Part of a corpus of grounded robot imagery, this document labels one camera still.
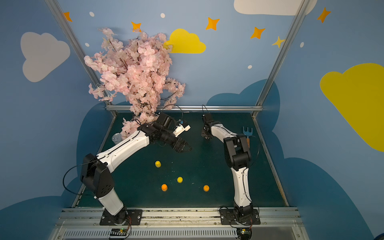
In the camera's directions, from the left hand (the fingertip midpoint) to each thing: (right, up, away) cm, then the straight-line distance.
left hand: (188, 143), depth 80 cm
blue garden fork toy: (+44, +4, +30) cm, 54 cm away
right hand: (+14, +6, +27) cm, 31 cm away
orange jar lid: (+10, -26, +4) cm, 29 cm away
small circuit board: (-34, -44, -7) cm, 56 cm away
